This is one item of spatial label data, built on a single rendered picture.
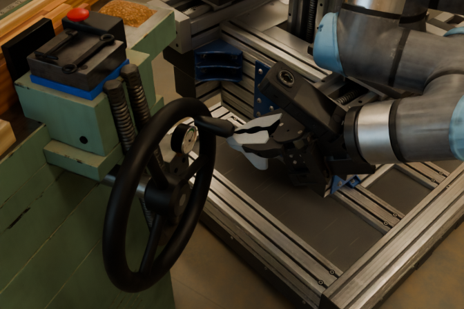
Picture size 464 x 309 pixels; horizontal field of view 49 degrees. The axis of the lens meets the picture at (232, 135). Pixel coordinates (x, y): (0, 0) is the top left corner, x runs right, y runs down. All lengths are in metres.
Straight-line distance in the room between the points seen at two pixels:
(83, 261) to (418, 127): 0.64
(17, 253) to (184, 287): 0.87
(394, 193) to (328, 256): 0.33
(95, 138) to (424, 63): 0.43
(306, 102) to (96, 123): 0.27
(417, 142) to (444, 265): 1.21
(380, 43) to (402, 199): 1.01
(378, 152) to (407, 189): 1.05
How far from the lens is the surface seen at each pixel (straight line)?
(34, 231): 0.83
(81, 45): 0.72
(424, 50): 0.65
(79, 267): 0.97
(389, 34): 0.66
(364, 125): 0.60
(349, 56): 0.66
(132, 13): 0.97
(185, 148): 1.05
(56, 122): 0.74
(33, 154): 0.76
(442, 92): 0.60
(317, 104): 0.64
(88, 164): 0.73
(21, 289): 0.86
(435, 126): 0.57
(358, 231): 1.50
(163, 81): 2.38
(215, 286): 1.61
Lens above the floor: 1.36
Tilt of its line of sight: 41 degrees down
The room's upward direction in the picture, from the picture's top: straight up
